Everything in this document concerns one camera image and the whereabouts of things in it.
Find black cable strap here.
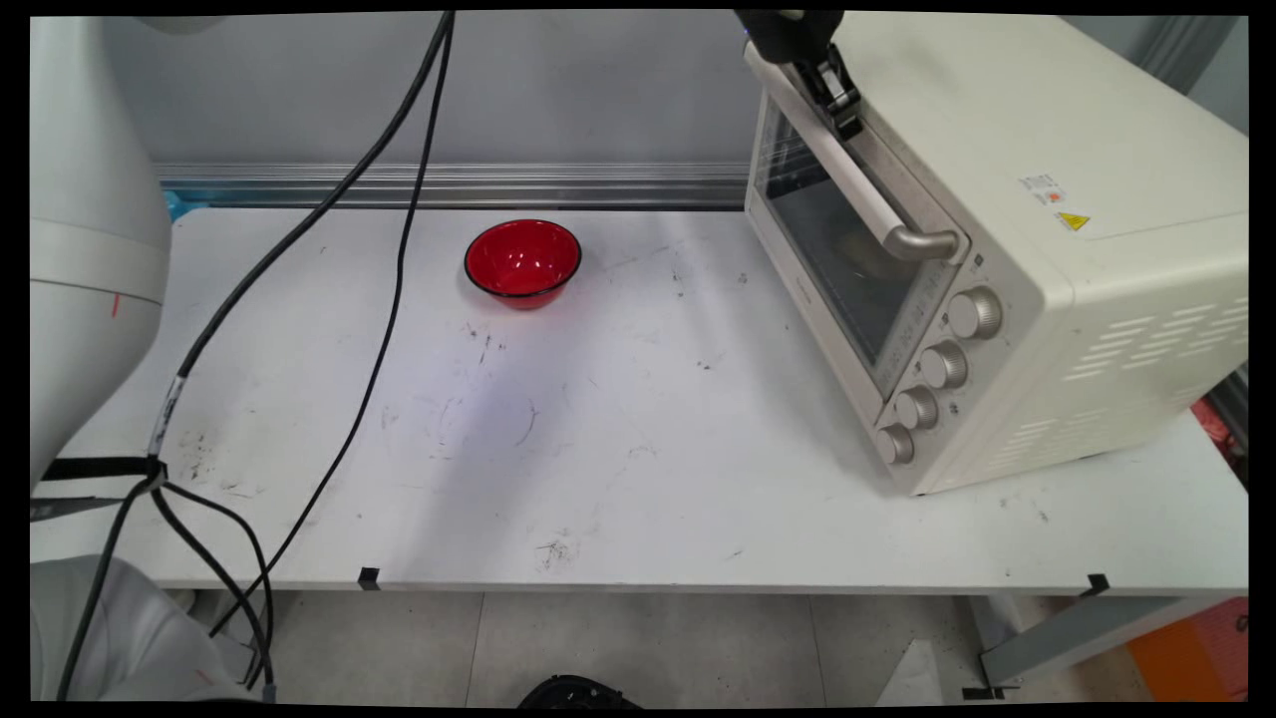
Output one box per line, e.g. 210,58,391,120
38,456,166,485

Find thin black cable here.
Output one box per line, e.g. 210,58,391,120
207,10,458,639

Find red bowl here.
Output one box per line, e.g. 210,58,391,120
463,219,582,310

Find large silver oven knob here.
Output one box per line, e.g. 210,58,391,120
946,286,1003,341

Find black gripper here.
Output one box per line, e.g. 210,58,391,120
735,10,865,142

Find small silver oven knob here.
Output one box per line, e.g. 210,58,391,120
874,423,916,467

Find red patterned item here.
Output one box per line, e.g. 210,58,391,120
1189,397,1249,472

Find black round floor object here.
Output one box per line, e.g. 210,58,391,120
515,674,645,710

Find cream oven door handle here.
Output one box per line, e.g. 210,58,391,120
742,40,964,263

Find glass oven door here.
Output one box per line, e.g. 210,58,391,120
745,45,973,432

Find cream toaster oven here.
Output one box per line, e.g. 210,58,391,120
743,12,1249,497

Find orange box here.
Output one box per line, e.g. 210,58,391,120
1124,595,1249,704

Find blue patterned mat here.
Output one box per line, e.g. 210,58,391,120
159,189,212,224

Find aluminium rail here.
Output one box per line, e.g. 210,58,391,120
152,162,751,211

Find grey table leg with foot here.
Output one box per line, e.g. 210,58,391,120
959,593,1232,699

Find grey aluminium post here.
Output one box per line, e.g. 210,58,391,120
1131,15,1249,139

